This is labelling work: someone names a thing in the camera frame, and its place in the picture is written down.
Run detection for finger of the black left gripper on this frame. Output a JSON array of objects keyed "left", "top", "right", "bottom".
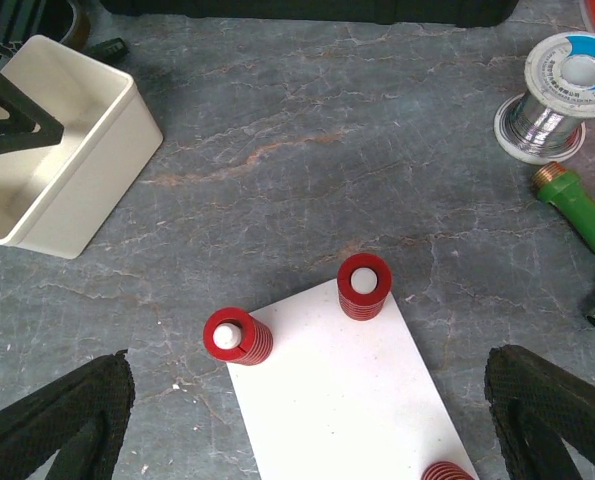
[{"left": 0, "top": 73, "right": 64, "bottom": 155}]

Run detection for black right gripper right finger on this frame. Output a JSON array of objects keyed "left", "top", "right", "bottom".
[{"left": 484, "top": 345, "right": 595, "bottom": 479}]

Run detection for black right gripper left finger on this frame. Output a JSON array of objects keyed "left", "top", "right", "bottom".
[{"left": 0, "top": 350, "right": 135, "bottom": 479}]

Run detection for white plastic parts bin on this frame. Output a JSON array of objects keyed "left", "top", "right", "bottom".
[{"left": 0, "top": 35, "right": 163, "bottom": 259}]

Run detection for large red spring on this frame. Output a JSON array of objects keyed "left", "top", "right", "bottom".
[
  {"left": 421, "top": 461, "right": 474, "bottom": 480},
  {"left": 336, "top": 253, "right": 392, "bottom": 321},
  {"left": 203, "top": 307, "right": 273, "bottom": 366}
]

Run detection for green brass pipe fitting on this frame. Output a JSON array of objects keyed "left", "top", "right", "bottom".
[{"left": 531, "top": 161, "right": 595, "bottom": 334}]

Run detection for black plastic toolbox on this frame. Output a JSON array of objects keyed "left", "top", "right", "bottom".
[{"left": 102, "top": 0, "right": 518, "bottom": 28}]

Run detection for black screwdriver handle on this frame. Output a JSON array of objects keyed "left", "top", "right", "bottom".
[{"left": 84, "top": 37, "right": 129, "bottom": 65}]

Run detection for white peg base plate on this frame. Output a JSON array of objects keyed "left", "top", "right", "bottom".
[{"left": 228, "top": 280, "right": 473, "bottom": 480}]

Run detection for solder wire spool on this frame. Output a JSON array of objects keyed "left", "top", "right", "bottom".
[{"left": 494, "top": 32, "right": 595, "bottom": 165}]

